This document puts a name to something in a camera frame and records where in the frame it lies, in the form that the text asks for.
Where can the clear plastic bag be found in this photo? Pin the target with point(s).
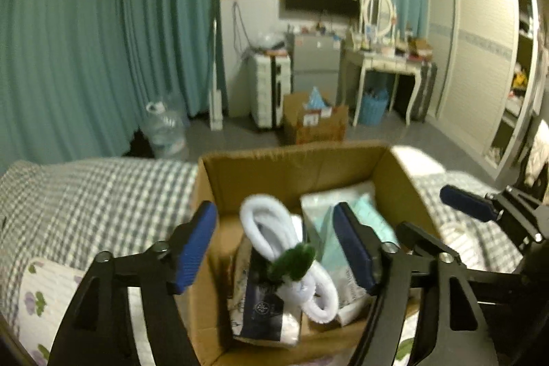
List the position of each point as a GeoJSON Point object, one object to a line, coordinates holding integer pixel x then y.
{"type": "Point", "coordinates": [268, 42]}

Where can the grey checked bed sheet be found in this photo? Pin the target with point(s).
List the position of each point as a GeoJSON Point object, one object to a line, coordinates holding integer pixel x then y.
{"type": "Point", "coordinates": [107, 198]}

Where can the teal and white tissue pack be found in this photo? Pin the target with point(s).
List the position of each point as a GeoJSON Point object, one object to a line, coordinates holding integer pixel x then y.
{"type": "Point", "coordinates": [319, 207]}

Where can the floral pillow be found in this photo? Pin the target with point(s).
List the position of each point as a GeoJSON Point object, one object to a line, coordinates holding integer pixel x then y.
{"type": "Point", "coordinates": [47, 297]}

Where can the dark blue printed packet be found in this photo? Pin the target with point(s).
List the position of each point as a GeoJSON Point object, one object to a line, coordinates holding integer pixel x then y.
{"type": "Point", "coordinates": [261, 306]}

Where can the blue plastic basket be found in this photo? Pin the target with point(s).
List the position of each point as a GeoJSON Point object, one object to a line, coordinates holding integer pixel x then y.
{"type": "Point", "coordinates": [372, 106]}

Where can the cardboard box with packets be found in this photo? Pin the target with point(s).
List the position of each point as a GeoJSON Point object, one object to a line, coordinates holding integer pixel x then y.
{"type": "Point", "coordinates": [315, 128]}

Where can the white oval vanity mirror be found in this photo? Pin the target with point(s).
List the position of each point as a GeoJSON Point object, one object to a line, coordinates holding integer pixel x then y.
{"type": "Point", "coordinates": [378, 10]}

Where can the clear water jug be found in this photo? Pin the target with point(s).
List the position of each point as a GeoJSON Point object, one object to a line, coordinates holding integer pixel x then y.
{"type": "Point", "coordinates": [165, 130]}

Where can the green fuzzy pompom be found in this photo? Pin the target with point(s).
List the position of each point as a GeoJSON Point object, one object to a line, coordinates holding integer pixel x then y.
{"type": "Point", "coordinates": [294, 261]}

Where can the cosmetics clutter on dresser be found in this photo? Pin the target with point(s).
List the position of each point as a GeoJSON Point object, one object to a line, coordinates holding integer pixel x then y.
{"type": "Point", "coordinates": [399, 46]}

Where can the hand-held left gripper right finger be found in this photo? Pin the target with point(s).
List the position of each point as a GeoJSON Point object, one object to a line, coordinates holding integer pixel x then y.
{"type": "Point", "coordinates": [355, 250]}

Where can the white plastic packet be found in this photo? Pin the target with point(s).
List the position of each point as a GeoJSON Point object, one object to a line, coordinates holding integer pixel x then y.
{"type": "Point", "coordinates": [349, 299]}

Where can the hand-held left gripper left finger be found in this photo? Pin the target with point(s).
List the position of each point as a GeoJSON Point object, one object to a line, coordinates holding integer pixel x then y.
{"type": "Point", "coordinates": [198, 246]}

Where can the white suitcase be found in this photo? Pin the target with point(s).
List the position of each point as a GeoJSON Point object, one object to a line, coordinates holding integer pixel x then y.
{"type": "Point", "coordinates": [268, 91]}

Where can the white upright pole stand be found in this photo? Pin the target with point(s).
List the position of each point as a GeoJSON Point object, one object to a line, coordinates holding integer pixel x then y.
{"type": "Point", "coordinates": [215, 104]}

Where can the wide teal curtain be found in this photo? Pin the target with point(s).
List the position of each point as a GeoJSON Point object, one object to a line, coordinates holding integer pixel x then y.
{"type": "Point", "coordinates": [85, 48]}

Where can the cream cloth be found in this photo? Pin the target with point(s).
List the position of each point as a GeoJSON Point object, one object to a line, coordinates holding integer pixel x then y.
{"type": "Point", "coordinates": [538, 153]}

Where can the white dressing table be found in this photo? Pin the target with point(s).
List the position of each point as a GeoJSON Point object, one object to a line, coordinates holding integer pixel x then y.
{"type": "Point", "coordinates": [377, 63]}

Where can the white sliding wardrobe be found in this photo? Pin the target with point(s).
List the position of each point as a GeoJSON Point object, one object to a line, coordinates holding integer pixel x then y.
{"type": "Point", "coordinates": [472, 48]}

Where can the silver small fridge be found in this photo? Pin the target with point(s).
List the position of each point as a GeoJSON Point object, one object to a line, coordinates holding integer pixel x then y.
{"type": "Point", "coordinates": [315, 66]}

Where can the dark striped bag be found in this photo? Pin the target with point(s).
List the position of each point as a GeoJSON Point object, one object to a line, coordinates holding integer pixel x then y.
{"type": "Point", "coordinates": [424, 91]}

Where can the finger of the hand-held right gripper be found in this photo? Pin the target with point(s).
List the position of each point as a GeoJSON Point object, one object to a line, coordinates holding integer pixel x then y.
{"type": "Point", "coordinates": [424, 239]}
{"type": "Point", "coordinates": [465, 202]}

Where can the white fluffy socks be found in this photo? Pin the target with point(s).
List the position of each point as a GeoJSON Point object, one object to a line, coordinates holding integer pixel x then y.
{"type": "Point", "coordinates": [268, 216]}

